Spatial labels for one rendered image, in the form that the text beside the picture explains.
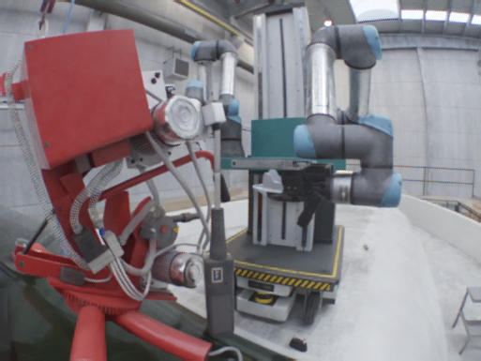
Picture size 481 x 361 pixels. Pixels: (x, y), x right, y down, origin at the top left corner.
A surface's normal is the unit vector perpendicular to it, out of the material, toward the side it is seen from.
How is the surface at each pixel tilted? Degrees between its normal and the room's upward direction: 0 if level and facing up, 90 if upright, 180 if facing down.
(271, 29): 90
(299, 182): 107
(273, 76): 90
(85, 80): 90
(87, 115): 90
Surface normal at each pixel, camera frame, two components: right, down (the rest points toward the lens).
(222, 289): 0.32, 0.07
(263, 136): -0.44, 0.07
